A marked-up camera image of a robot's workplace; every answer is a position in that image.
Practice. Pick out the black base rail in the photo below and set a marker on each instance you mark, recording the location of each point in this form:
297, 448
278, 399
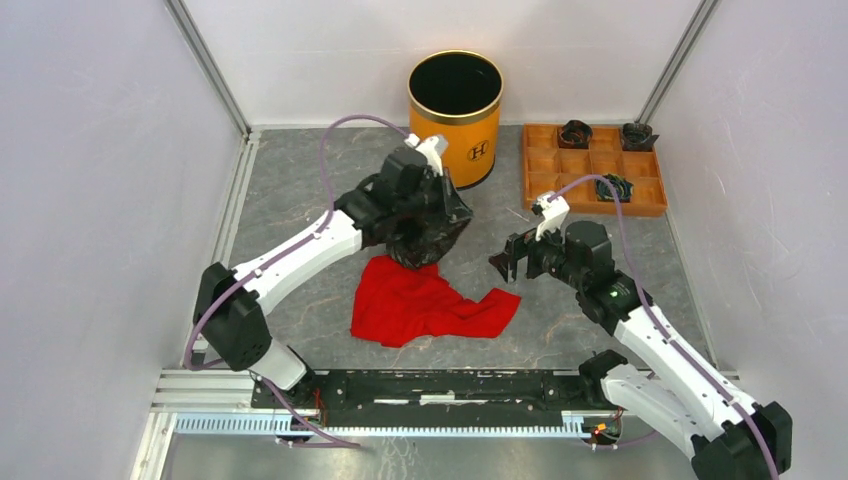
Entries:
447, 402

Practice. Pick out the aluminium corner post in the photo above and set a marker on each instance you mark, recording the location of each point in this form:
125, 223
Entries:
203, 55
683, 48

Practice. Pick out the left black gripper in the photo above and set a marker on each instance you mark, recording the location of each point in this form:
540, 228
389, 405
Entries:
451, 207

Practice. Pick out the rolled bag front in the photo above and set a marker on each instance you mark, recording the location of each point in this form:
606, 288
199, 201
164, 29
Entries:
613, 187

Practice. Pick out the rolled bag back right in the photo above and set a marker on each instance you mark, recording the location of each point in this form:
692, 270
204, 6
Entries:
637, 137

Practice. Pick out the right aluminium corner post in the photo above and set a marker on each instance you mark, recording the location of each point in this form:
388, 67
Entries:
683, 48

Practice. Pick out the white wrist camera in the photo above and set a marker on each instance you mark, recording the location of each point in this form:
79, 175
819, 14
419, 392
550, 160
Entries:
552, 208
432, 148

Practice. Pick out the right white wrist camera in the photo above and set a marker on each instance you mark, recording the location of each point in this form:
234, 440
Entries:
552, 208

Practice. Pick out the red cloth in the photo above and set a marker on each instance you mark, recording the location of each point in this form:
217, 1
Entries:
394, 305

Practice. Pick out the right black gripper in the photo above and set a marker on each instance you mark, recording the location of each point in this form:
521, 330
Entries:
505, 262

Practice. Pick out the black trash bag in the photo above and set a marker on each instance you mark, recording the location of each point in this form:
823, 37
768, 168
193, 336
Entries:
413, 247

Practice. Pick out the orange trash bin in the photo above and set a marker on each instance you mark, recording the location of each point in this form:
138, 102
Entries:
458, 94

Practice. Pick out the rolled bag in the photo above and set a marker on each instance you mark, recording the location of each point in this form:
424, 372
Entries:
574, 134
613, 187
637, 137

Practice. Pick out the left aluminium corner post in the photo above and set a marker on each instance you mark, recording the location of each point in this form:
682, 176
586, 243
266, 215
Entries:
203, 55

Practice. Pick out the orange compartment tray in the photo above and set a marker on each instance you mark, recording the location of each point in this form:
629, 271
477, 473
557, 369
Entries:
549, 167

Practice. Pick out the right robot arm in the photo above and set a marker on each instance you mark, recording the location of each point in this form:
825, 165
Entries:
723, 432

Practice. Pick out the rolled bag back left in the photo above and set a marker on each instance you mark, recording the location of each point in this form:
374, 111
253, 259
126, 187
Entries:
574, 134

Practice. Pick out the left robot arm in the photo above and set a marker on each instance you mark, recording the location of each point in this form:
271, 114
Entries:
233, 302

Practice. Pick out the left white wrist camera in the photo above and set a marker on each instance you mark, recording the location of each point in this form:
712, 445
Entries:
432, 148

